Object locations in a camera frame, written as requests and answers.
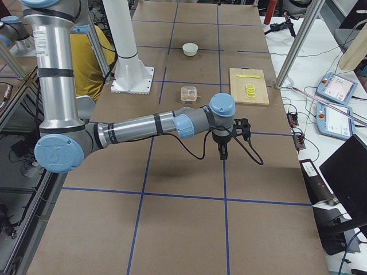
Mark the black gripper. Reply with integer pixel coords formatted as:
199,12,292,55
212,127,232,160

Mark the clear plastic egg box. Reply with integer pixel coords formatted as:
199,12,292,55
180,86,199,104

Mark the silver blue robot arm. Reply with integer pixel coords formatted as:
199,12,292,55
22,1,236,174

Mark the black electronics box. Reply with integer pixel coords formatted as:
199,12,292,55
299,159,339,206

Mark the bamboo cutting board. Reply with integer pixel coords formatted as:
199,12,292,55
229,68,270,106

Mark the small circuit board lower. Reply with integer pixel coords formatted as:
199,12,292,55
292,132,306,151

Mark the small circuit board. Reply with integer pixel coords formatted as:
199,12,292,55
292,132,306,151
287,113,299,128

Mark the small circuit board upper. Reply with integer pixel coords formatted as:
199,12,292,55
287,113,299,128

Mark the yellow plastic knife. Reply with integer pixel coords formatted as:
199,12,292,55
235,74,261,79

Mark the white ceramic bowl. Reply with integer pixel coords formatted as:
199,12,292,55
182,42,198,57

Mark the near blue teach pendant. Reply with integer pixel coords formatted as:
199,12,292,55
316,103,356,140

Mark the blue teach pendant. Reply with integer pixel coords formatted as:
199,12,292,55
316,73,357,105
316,103,356,140

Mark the black monitor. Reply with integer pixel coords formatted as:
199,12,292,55
319,134,366,218

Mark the far blue teach pendant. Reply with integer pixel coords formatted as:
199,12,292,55
316,73,357,105

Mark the long metal grabber stick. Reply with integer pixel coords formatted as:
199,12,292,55
284,85,367,127

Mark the black tripod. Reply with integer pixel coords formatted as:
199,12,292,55
264,13,296,38

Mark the person in yellow shirt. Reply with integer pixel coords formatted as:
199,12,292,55
70,34,104,102

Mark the black camera cable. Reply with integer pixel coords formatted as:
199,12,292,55
169,125,264,166

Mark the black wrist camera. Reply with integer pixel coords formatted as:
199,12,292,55
232,118,251,142

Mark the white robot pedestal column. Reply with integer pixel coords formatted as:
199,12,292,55
103,0,154,95

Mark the aluminium frame post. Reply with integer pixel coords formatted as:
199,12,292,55
275,0,325,89

